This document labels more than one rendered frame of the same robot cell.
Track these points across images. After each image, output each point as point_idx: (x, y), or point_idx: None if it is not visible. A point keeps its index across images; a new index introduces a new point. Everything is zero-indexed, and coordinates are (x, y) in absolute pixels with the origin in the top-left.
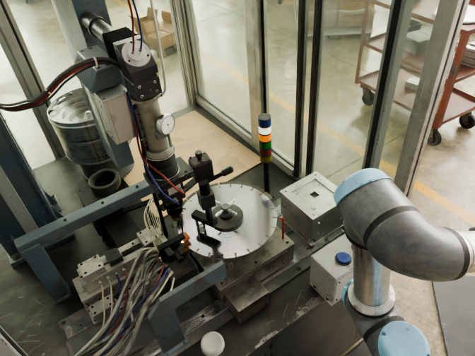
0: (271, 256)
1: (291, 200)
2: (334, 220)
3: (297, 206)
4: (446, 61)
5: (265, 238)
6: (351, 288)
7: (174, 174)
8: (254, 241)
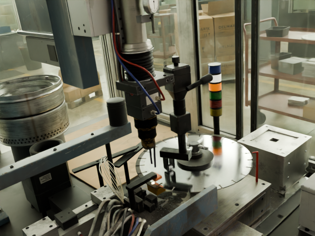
0: (252, 197)
1: (253, 146)
2: (300, 165)
3: (262, 149)
4: None
5: (247, 169)
6: None
7: (153, 77)
8: (236, 173)
